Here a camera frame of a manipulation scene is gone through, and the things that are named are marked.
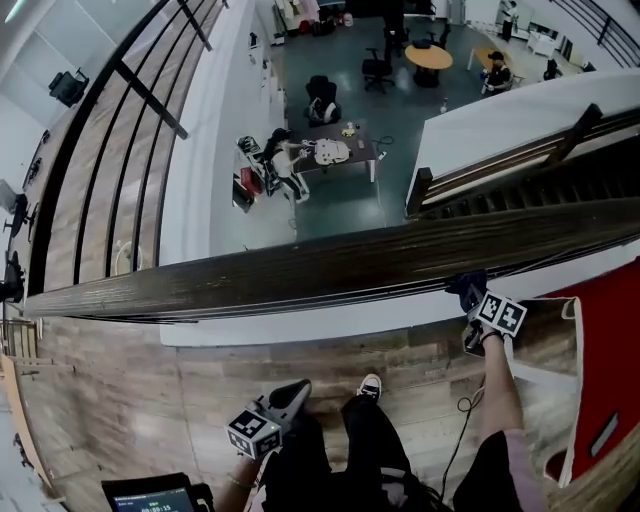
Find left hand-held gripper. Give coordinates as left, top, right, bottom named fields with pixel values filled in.
left=226, top=378, right=314, bottom=461

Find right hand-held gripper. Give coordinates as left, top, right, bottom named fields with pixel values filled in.
left=460, top=291, right=529, bottom=359

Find dark blue cloth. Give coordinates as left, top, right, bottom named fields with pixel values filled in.
left=445, top=269, right=489, bottom=312

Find dark wooden handrail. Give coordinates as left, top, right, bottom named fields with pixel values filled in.
left=23, top=195, right=640, bottom=324

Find person's right forearm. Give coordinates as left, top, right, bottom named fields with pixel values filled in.
left=478, top=330, right=527, bottom=437

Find person's left forearm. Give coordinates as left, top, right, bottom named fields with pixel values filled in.
left=212, top=452, right=274, bottom=512

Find person's left leg black trousers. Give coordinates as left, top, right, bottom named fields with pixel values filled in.
left=258, top=408, right=335, bottom=512

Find person's leg black trousers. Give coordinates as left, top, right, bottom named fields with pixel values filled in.
left=258, top=408, right=335, bottom=512
left=341, top=393, right=417, bottom=512

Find white and black sneaker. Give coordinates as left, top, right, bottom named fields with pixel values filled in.
left=356, top=373, right=384, bottom=407

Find person's right leg black trousers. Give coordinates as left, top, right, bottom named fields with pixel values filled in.
left=341, top=393, right=417, bottom=512

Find wooden stair railing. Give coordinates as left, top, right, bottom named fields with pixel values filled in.
left=404, top=102, right=640, bottom=222

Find grey rectangular plate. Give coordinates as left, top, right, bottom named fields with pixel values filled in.
left=588, top=412, right=620, bottom=459

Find person's black and pink top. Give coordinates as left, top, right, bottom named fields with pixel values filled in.
left=452, top=427, right=551, bottom=512

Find black tablet screen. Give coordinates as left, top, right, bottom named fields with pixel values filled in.
left=100, top=472, right=216, bottom=512

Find white floor fan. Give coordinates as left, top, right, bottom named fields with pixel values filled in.
left=113, top=239, right=146, bottom=275

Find red box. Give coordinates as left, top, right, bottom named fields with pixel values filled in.
left=238, top=167, right=264, bottom=197

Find dark rectangular table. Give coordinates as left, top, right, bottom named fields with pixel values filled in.
left=287, top=119, right=379, bottom=185

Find white backpack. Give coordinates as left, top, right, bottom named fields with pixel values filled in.
left=313, top=138, right=351, bottom=166

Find round wooden table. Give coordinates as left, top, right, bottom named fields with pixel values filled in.
left=403, top=43, right=455, bottom=90

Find grey backpack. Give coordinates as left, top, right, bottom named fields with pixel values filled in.
left=305, top=96, right=343, bottom=126

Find black office chair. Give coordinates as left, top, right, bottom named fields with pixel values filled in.
left=304, top=74, right=339, bottom=109
left=47, top=68, right=91, bottom=109
left=0, top=249, right=26, bottom=305
left=360, top=47, right=397, bottom=95
left=2, top=192, right=40, bottom=244

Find black metal railing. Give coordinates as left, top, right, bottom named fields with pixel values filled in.
left=27, top=0, right=231, bottom=296

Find black cable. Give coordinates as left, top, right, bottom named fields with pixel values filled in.
left=437, top=377, right=489, bottom=501

